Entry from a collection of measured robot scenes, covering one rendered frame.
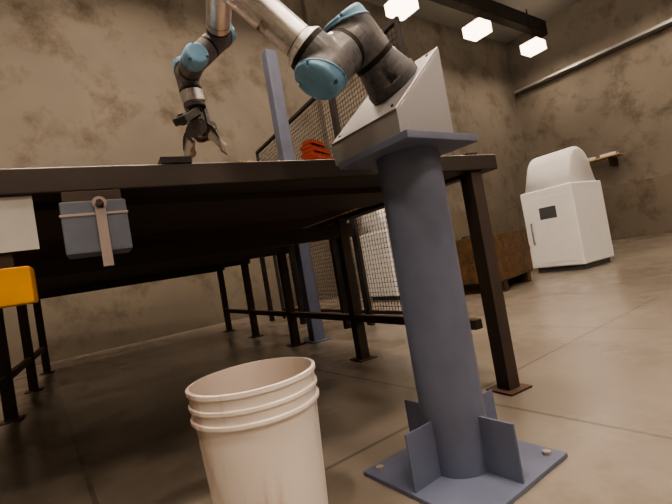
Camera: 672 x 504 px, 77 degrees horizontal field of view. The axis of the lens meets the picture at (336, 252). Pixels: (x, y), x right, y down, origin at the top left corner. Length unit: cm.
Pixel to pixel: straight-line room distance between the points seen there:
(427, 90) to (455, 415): 82
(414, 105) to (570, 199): 496
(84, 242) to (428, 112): 87
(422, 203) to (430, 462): 65
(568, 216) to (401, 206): 498
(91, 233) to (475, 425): 103
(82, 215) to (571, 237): 554
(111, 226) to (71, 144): 554
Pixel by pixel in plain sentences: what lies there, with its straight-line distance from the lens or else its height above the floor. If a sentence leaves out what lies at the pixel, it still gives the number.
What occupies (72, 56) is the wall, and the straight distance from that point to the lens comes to 712.
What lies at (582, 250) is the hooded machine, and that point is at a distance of 598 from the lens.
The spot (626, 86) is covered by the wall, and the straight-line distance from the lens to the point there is 1259.
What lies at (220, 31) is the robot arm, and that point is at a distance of 153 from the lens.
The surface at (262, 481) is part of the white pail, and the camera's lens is 99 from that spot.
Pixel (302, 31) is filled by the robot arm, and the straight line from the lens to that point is 112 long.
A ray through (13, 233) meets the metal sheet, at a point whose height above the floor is 77.
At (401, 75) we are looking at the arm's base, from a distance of 119.
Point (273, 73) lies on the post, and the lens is 377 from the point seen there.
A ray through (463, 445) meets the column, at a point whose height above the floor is 9.
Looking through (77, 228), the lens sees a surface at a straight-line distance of 111.
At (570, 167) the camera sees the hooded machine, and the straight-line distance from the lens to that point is 616.
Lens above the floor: 59
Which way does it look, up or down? 1 degrees up
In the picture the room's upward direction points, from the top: 10 degrees counter-clockwise
